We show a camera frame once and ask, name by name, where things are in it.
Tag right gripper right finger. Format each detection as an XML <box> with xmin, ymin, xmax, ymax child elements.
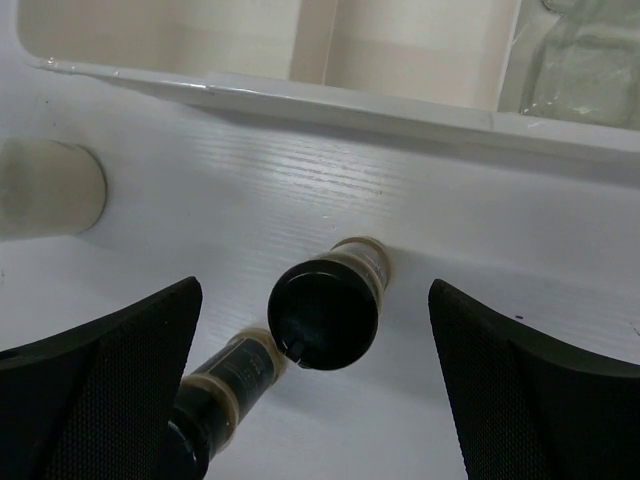
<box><xmin>428</xmin><ymin>279</ymin><xmax>639</xmax><ymax>479</ymax></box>

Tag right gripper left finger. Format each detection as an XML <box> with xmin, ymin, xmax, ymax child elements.
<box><xmin>1</xmin><ymin>277</ymin><xmax>202</xmax><ymax>479</ymax></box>

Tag spice jar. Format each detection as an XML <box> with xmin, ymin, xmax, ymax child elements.
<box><xmin>155</xmin><ymin>327</ymin><xmax>287</xmax><ymax>479</ymax></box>
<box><xmin>267</xmin><ymin>236</ymin><xmax>392</xmax><ymax>371</ymax></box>

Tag glass oil bottle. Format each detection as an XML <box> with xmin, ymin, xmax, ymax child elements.
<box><xmin>520</xmin><ymin>1</ymin><xmax>639</xmax><ymax>130</ymax></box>

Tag white salt shaker black cap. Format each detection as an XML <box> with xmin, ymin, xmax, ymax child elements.
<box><xmin>1</xmin><ymin>137</ymin><xmax>107</xmax><ymax>241</ymax></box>

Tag white divided organizer tray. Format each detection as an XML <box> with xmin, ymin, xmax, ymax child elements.
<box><xmin>13</xmin><ymin>1</ymin><xmax>639</xmax><ymax>176</ymax></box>

